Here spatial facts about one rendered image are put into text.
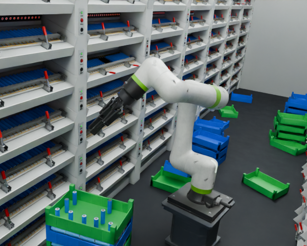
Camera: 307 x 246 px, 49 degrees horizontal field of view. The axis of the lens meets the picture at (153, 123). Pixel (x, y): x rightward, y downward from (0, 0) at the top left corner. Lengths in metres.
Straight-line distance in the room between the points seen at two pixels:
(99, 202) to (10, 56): 0.71
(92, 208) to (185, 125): 0.68
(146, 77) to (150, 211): 1.19
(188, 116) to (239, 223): 0.90
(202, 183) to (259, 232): 0.66
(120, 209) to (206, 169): 0.56
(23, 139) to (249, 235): 1.50
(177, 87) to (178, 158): 0.66
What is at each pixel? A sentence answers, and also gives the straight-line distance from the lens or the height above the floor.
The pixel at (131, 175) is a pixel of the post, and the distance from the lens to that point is 2.58.
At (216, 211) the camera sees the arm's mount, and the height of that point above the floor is 0.31.
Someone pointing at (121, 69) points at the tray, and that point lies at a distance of 2.06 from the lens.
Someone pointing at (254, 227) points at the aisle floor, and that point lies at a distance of 2.40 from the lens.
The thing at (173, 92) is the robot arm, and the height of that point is 1.02.
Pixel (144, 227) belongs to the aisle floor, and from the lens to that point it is 2.21.
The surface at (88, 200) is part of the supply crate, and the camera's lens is 1.56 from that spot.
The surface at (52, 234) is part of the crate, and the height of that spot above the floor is 0.44.
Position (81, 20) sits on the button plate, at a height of 1.23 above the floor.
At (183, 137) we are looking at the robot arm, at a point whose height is 0.65.
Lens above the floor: 1.39
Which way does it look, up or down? 21 degrees down
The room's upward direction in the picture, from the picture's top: 5 degrees clockwise
